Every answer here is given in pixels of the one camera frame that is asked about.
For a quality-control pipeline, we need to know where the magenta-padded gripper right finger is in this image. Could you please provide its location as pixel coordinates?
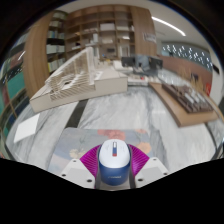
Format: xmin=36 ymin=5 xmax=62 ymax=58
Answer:
xmin=128 ymin=143 xmax=170 ymax=189

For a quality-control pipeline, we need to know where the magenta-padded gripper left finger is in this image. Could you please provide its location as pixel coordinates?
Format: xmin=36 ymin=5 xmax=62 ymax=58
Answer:
xmin=59 ymin=143 xmax=103 ymax=189

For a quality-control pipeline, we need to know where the white and blue computer mouse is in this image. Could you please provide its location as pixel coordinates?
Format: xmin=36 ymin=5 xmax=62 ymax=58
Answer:
xmin=97 ymin=138 xmax=132 ymax=187

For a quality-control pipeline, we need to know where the grey printed mouse pad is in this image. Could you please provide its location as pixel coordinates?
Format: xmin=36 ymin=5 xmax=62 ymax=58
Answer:
xmin=47 ymin=127 xmax=158 ymax=191

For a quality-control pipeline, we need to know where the brown model on wooden board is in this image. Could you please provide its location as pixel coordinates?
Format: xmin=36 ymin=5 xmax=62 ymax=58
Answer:
xmin=148 ymin=81 xmax=221 ymax=128

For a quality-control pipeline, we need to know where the white paper sheet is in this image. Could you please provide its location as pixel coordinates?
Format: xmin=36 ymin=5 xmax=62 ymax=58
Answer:
xmin=13 ymin=113 xmax=41 ymax=144

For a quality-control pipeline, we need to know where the white slatted architectural model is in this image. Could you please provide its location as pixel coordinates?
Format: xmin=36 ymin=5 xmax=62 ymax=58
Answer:
xmin=29 ymin=46 xmax=129 ymax=114

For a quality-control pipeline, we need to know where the white base model with blocks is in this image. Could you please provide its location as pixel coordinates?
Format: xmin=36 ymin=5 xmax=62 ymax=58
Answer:
xmin=128 ymin=73 xmax=158 ymax=86

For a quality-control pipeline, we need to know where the red sign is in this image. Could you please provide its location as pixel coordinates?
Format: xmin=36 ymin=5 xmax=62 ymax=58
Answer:
xmin=205 ymin=82 xmax=212 ymax=98

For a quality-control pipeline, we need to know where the dark grey building model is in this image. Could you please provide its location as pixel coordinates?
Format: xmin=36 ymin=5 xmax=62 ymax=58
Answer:
xmin=120 ymin=54 xmax=164 ymax=72

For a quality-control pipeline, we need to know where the dark curved bookshelf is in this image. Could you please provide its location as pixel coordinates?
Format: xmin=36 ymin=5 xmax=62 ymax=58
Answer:
xmin=0 ymin=33 xmax=31 ymax=141

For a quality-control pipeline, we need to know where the wooden shelf unit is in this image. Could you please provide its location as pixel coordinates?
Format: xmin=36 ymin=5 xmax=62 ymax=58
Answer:
xmin=23 ymin=5 xmax=158 ymax=99

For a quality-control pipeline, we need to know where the group of small ceiling lights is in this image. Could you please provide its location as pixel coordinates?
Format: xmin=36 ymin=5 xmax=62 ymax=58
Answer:
xmin=162 ymin=44 xmax=213 ymax=68

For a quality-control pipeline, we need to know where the long ceiling light strip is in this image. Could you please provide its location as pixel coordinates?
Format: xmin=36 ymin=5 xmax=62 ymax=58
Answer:
xmin=151 ymin=16 xmax=187 ymax=37

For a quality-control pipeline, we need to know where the white wall poster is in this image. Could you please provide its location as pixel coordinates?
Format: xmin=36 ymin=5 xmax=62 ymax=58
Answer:
xmin=142 ymin=32 xmax=157 ymax=44

